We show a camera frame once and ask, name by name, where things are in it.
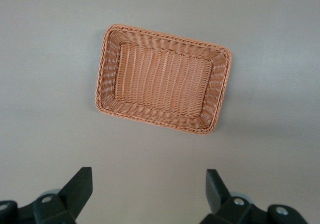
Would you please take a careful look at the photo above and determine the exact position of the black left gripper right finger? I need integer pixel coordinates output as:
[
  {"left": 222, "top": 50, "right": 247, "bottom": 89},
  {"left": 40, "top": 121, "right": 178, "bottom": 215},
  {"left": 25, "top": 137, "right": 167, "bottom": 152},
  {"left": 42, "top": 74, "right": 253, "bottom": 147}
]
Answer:
[{"left": 199, "top": 169, "right": 308, "bottom": 224}]

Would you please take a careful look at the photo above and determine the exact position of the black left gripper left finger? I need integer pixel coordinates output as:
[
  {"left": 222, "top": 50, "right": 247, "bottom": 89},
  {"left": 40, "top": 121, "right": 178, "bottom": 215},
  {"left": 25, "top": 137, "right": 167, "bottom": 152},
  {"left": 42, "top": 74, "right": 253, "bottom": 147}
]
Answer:
[{"left": 0, "top": 167, "right": 94, "bottom": 224}]

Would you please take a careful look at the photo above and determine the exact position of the brown wicker basket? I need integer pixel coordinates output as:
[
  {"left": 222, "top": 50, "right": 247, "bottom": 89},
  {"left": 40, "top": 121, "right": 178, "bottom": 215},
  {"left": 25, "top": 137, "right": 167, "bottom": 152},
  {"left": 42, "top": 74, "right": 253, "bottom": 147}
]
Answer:
[{"left": 94, "top": 23, "right": 234, "bottom": 136}]

